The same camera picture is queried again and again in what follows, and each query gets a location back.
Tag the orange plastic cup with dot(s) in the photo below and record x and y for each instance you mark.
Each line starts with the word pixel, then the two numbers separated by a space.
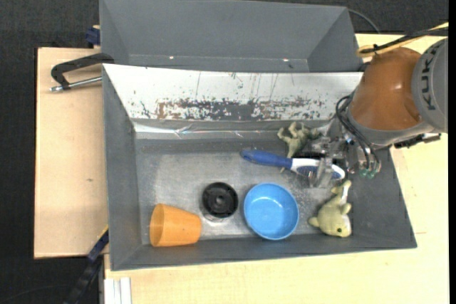
pixel 174 226

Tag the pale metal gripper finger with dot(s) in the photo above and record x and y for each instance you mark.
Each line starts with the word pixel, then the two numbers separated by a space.
pixel 327 172
pixel 313 176

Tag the green toy dinosaur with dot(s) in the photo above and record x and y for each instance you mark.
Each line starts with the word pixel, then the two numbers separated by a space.
pixel 295 139

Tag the grey metal bin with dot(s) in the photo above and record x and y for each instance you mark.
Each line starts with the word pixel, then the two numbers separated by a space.
pixel 178 171

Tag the blue and white brush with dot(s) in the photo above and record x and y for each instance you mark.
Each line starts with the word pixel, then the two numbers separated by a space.
pixel 267 157

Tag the blue plastic bowl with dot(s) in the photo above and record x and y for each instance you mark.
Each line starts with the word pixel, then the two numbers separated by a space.
pixel 270 211

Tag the pale green plush toy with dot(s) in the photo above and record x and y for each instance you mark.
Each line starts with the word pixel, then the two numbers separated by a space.
pixel 333 217

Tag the pale wood board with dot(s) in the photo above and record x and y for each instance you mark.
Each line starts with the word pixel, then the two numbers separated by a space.
pixel 69 153

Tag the black cylinder on white bracket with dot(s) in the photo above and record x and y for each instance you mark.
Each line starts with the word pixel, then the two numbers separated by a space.
pixel 415 141

